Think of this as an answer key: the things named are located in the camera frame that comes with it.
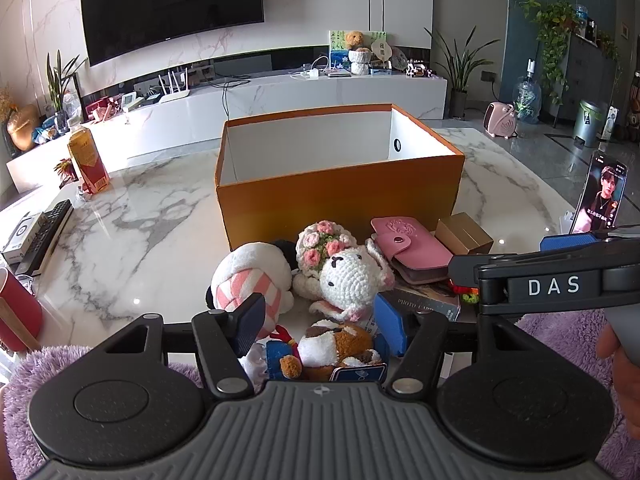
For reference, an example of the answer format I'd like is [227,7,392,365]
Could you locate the silver trash can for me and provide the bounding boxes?
[572,99,606,148]

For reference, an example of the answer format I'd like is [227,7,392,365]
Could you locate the black smartphone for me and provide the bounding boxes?
[570,150,630,235]

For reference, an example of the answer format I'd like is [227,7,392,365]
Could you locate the pink leather wallet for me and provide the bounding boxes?
[371,216,455,286]

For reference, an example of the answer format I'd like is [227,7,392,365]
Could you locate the golden round vase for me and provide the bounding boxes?
[6,104,41,152]

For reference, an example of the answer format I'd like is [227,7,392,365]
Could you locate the white marble television cabinet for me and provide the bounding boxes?
[5,72,448,196]

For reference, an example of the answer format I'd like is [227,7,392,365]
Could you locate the small gold cardboard box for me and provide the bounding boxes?
[434,212,495,257]

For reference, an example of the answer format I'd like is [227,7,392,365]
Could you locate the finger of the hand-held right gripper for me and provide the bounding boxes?
[540,224,640,254]
[447,252,506,290]

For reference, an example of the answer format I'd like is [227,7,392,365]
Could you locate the trailing ivy plant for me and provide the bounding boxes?
[520,0,583,106]

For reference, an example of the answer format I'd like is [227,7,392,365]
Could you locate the pink fan heater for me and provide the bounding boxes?
[482,102,519,140]

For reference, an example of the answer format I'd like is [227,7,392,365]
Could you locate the blue red plush bird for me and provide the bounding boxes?
[266,325,302,382]

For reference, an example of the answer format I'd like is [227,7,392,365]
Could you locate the dark grey sideboard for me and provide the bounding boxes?
[565,35,626,126]

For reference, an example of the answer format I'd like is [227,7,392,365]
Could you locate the brown white calico plush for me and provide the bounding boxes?
[280,320,385,383]

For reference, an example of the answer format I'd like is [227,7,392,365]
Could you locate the black wall television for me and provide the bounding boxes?
[80,0,266,67]

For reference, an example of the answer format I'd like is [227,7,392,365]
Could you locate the green plant in vase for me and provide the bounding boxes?
[46,50,88,127]

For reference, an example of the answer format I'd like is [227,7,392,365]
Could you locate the white crochet sheep doll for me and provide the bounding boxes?
[292,220,396,323]

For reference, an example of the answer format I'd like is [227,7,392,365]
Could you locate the person's right hand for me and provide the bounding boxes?
[596,321,640,440]

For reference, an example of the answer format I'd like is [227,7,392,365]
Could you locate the red cup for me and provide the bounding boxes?
[0,267,44,354]

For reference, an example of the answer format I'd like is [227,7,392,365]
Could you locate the white pink striped plush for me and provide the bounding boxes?
[210,240,297,322]

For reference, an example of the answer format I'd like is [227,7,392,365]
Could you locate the blue green painting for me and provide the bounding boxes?
[328,30,353,72]

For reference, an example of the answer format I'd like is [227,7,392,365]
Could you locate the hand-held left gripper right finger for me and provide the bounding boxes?
[373,292,539,397]

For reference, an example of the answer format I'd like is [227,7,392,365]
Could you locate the white wifi router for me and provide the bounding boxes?
[159,67,193,104]

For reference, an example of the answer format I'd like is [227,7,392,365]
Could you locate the pink gift boxes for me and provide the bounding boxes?
[85,97,121,122]

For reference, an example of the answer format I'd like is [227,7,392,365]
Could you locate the amber liquor bottle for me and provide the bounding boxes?
[67,125,111,195]

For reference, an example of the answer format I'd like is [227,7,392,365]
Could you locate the tall leafy potted plant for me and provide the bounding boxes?
[425,25,501,120]

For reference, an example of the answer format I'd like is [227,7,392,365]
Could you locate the orange cardboard box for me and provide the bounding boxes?
[215,103,466,253]

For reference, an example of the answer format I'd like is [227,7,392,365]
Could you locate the dark illustrated book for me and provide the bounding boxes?
[380,280,462,324]

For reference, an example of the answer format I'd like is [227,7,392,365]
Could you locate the black cable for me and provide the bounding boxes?
[219,76,251,119]

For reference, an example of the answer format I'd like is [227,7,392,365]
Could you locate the black remote control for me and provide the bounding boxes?
[15,200,74,277]

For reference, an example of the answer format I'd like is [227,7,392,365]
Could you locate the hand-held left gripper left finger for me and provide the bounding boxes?
[95,292,267,401]

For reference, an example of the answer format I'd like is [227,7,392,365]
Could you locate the blue water jug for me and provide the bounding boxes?
[512,60,543,125]

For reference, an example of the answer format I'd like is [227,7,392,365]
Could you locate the blue printed tag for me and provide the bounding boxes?
[330,364,389,384]

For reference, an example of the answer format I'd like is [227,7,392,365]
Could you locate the white flat box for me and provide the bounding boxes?
[1,211,44,264]

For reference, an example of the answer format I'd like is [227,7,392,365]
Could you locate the purple fluffy mat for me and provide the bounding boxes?
[0,309,640,480]

